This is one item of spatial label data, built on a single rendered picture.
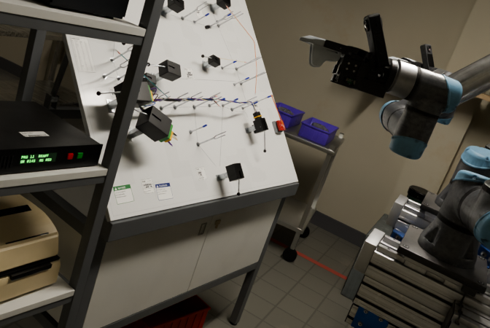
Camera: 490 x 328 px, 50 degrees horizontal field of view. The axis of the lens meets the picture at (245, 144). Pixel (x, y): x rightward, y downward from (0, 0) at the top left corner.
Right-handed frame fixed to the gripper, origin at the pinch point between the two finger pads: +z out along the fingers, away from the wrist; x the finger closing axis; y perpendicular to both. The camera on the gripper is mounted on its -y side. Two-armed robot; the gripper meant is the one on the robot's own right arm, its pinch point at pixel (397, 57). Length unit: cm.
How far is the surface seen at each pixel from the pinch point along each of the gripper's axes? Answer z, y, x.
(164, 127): 2, 29, -105
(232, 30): 67, 9, -37
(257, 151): 27, 53, -41
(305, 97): 164, 77, 126
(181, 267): 9, 93, -83
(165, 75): 24, 18, -95
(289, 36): 193, 33, 118
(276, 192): 18, 70, -32
